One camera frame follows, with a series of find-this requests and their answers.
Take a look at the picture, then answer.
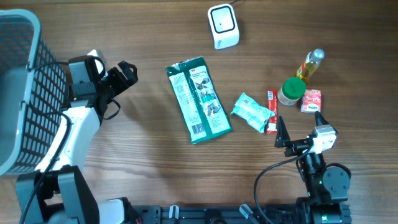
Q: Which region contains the teal toothbrush pack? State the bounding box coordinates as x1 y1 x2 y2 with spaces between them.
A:
231 93 275 133

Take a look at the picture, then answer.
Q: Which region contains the red toothpaste tube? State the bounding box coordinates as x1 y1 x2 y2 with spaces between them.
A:
267 90 277 134

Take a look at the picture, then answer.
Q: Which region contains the white barcode scanner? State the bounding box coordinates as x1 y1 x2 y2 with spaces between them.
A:
207 3 240 50

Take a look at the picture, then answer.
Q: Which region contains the camera cable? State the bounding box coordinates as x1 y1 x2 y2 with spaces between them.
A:
253 146 313 224
19 60 73 224

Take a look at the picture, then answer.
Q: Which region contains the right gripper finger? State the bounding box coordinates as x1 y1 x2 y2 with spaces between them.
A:
315 111 329 126
274 116 291 148

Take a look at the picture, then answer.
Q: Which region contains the green lid jar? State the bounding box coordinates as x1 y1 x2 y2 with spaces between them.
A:
277 77 306 106

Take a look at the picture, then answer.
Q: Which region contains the grey plastic shopping basket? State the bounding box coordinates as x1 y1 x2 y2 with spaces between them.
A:
1 9 68 175

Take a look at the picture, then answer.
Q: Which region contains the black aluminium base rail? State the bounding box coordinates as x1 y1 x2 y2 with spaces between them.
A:
127 203 352 224

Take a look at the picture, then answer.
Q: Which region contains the yellow oil bottle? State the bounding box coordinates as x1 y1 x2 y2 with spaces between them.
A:
295 49 325 84

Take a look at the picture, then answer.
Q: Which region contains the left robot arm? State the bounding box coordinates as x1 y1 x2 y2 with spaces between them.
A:
16 55 142 223

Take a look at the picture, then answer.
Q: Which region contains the green 3M package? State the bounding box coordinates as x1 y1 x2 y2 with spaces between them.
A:
165 57 233 144

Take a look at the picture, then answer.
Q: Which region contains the red snack box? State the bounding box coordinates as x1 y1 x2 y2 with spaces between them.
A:
300 89 322 113

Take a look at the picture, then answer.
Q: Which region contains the right camera cable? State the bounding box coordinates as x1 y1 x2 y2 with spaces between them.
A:
253 146 313 224

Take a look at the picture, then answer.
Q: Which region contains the left camera cable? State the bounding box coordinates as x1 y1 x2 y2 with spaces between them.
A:
19 60 73 224

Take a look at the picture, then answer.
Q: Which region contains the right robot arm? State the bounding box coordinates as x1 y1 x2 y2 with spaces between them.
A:
267 111 352 224

